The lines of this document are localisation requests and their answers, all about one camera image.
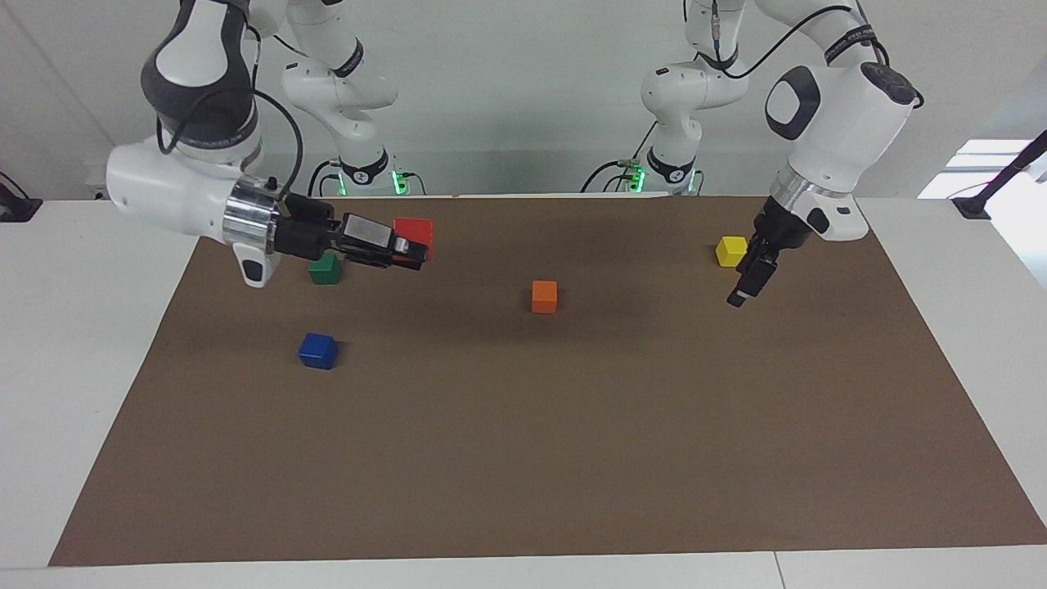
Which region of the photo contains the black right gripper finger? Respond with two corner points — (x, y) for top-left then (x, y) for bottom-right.
(339, 214), (420, 256)
(348, 244), (429, 271)

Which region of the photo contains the red block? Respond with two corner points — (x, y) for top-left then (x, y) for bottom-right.
(393, 218), (434, 261)

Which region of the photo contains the blue block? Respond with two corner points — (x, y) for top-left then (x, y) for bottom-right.
(298, 333), (339, 371)

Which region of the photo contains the brown table mat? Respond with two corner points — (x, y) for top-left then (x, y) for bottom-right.
(47, 195), (1047, 568)

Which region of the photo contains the black clamp stand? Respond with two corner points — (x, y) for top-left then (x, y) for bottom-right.
(0, 170), (43, 223)
(951, 129), (1047, 220)

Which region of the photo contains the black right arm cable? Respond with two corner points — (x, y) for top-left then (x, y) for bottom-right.
(155, 23), (305, 201)

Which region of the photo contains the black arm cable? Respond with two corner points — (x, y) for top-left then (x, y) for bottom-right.
(708, 0), (925, 109)
(155, 23), (305, 201)

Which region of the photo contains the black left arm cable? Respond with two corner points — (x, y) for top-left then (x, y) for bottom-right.
(708, 0), (925, 109)

